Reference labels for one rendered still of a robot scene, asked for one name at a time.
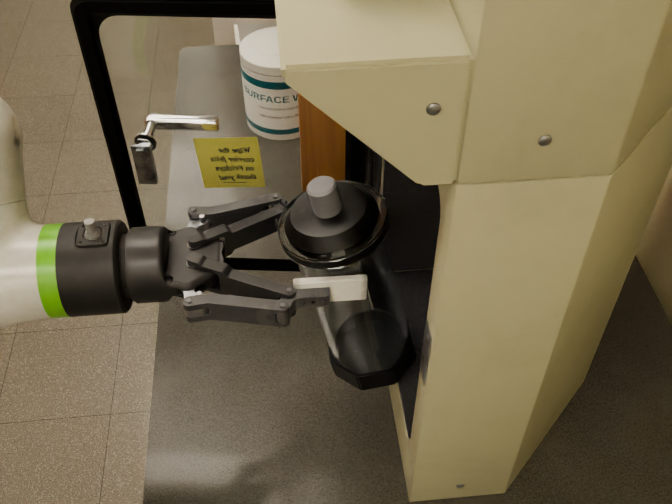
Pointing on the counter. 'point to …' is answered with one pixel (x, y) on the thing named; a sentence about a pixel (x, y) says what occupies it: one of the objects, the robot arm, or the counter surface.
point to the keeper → (425, 352)
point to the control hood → (383, 76)
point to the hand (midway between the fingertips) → (336, 252)
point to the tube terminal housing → (535, 227)
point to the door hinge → (374, 171)
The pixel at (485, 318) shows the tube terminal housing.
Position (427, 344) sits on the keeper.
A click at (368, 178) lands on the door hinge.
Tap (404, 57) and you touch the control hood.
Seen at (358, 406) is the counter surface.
